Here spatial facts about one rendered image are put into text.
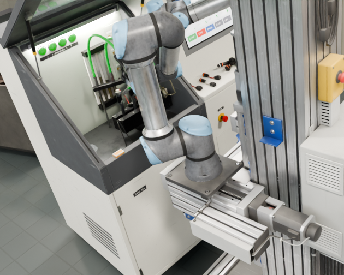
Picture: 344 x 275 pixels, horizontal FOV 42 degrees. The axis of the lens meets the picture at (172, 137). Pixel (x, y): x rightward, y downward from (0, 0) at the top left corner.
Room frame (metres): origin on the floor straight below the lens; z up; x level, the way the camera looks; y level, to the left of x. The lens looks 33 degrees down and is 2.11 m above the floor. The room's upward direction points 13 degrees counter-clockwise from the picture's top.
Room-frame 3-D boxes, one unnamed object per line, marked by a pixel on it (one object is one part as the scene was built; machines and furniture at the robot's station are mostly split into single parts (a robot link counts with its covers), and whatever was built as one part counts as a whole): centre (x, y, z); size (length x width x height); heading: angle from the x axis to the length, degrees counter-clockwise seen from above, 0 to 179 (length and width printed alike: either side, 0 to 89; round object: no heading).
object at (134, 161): (1.90, 0.09, 0.87); 0.62 x 0.04 x 0.16; 125
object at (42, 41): (2.31, 0.37, 1.43); 0.54 x 0.03 x 0.02; 125
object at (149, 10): (1.91, -0.06, 1.53); 0.09 x 0.08 x 0.11; 82
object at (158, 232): (1.89, 0.08, 0.44); 0.65 x 0.02 x 0.68; 125
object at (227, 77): (2.37, -0.44, 0.96); 0.70 x 0.22 x 0.03; 125
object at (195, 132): (1.39, -0.09, 1.20); 0.13 x 0.12 x 0.14; 98
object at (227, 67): (2.40, -0.47, 1.01); 0.23 x 0.11 x 0.06; 125
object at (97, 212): (2.12, 0.24, 0.39); 0.70 x 0.58 x 0.79; 125
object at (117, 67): (2.45, 0.17, 1.20); 0.13 x 0.03 x 0.31; 125
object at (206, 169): (1.39, -0.09, 1.09); 0.15 x 0.15 x 0.10
